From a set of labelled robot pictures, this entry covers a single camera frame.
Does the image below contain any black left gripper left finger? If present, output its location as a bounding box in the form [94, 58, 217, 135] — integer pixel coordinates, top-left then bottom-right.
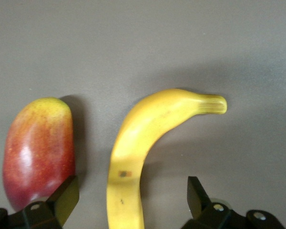
[0, 175, 81, 229]

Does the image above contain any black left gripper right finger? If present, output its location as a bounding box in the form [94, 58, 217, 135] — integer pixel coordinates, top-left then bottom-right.
[181, 176, 286, 229]

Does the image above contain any yellow banana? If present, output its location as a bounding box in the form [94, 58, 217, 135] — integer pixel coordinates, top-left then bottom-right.
[106, 88, 228, 229]

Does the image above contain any red yellow mango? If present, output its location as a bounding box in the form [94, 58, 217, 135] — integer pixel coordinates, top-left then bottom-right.
[2, 96, 76, 212]

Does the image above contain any large table cover mat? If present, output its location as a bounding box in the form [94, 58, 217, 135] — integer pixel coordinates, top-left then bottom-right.
[0, 0, 286, 229]

